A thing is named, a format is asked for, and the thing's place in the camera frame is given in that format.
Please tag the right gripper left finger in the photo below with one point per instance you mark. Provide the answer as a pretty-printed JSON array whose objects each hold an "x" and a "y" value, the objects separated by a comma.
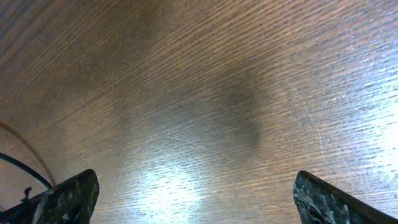
[{"x": 72, "y": 201}]

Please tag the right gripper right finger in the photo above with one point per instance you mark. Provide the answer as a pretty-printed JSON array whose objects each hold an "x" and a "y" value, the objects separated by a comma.
[{"x": 318, "y": 201}]

